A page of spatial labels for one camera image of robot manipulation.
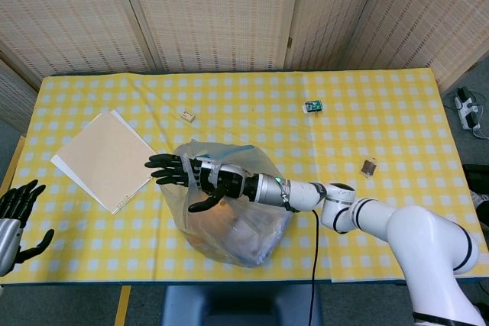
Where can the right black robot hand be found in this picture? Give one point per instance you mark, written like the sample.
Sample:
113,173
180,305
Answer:
214,183

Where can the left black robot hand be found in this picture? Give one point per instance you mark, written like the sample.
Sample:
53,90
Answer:
9,234

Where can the clear plastic bag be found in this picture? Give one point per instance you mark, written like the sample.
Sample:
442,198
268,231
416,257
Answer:
173,204

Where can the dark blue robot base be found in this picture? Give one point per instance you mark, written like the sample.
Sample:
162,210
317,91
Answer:
237,307

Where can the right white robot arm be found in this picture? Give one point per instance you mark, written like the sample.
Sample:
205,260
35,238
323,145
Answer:
420,234

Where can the blue box in bag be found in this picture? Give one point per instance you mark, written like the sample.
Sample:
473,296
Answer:
238,150

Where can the orange item in bag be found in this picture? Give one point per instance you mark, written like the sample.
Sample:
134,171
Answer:
206,226

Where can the yellow checkered tablecloth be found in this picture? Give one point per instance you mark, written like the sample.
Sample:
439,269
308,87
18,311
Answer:
344,142

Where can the small beige box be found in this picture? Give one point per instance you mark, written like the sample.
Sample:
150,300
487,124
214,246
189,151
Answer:
188,116

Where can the white blue carton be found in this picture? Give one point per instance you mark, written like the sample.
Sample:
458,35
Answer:
260,242

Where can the yellow floor tape strip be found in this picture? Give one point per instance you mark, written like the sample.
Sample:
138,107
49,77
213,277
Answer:
122,305
17,154

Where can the beige paper stack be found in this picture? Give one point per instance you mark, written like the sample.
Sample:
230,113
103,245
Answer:
56,160

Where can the beige cardboard folder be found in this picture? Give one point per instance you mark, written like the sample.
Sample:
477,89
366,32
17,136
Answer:
107,158

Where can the small green packet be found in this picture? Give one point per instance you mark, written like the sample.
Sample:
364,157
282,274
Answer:
314,106

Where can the woven folding screen panel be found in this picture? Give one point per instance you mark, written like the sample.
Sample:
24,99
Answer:
210,9
57,9
328,5
15,93
431,9

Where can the white power strip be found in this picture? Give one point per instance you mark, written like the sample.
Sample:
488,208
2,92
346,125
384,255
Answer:
464,110

